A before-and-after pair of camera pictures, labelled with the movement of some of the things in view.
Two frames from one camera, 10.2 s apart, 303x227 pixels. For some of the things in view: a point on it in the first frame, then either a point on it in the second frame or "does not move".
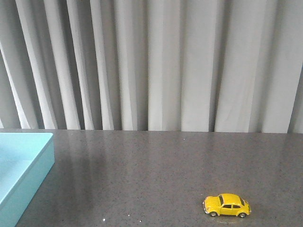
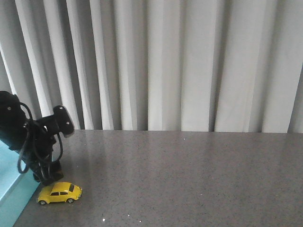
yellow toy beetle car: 226,204 -> 58,192
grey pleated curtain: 228,66 does not move
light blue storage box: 26,159 does not move
